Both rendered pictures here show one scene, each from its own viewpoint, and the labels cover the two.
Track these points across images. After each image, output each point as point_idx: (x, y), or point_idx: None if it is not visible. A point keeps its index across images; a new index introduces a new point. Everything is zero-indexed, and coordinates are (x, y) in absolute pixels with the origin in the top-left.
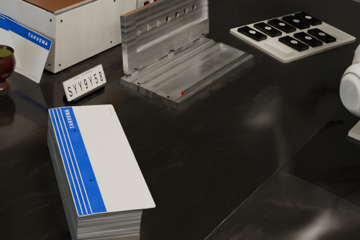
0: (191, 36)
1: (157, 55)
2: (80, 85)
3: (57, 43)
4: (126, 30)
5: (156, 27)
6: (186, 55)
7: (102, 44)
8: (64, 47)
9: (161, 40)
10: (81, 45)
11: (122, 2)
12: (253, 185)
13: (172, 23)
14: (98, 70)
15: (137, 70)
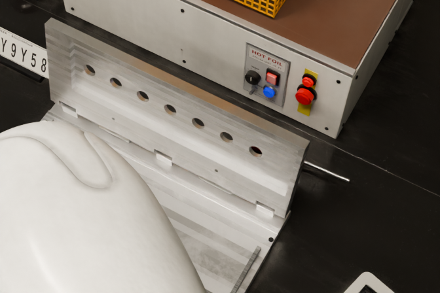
0: (224, 180)
1: (123, 132)
2: (2, 43)
3: None
4: (46, 43)
5: (136, 97)
6: (185, 188)
7: (162, 49)
8: None
9: (139, 121)
10: (114, 17)
11: (207, 28)
12: None
13: (183, 125)
14: (43, 56)
15: (75, 113)
